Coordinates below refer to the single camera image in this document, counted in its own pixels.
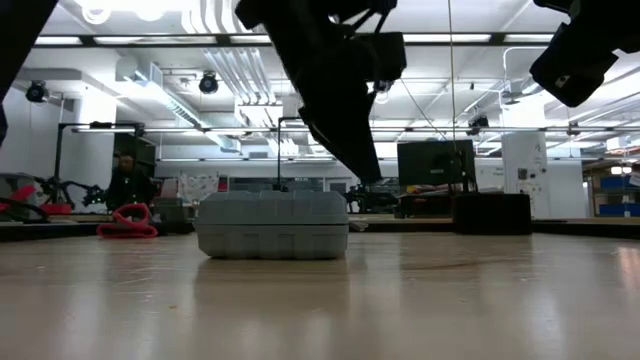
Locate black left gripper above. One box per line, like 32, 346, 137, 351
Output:
269, 14, 384, 185

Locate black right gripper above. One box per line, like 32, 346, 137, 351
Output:
532, 0, 640, 55

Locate grey plastic tool case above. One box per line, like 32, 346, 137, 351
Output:
193, 189, 350, 260

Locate red hand tool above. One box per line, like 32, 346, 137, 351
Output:
0, 184, 39, 214

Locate black computer monitor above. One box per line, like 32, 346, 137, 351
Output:
397, 139, 477, 194

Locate black box on table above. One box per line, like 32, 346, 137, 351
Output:
452, 193, 533, 236

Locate blue storage bins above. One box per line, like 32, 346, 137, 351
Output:
597, 174, 640, 217

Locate person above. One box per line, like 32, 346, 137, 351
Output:
105, 152, 157, 211

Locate red flat object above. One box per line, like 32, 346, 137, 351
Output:
38, 202, 74, 216

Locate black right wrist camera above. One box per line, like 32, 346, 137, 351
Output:
528, 22, 620, 109

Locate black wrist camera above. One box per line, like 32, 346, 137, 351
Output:
528, 22, 620, 109
349, 30, 408, 94

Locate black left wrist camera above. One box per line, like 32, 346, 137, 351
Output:
349, 30, 408, 94

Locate black ceiling camera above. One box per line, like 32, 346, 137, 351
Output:
198, 71, 220, 96
24, 79, 51, 105
467, 113, 491, 137

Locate black aluminium table frame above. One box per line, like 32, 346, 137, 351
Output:
0, 217, 640, 242

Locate black rig frame with light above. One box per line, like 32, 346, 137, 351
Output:
53, 121, 146, 204

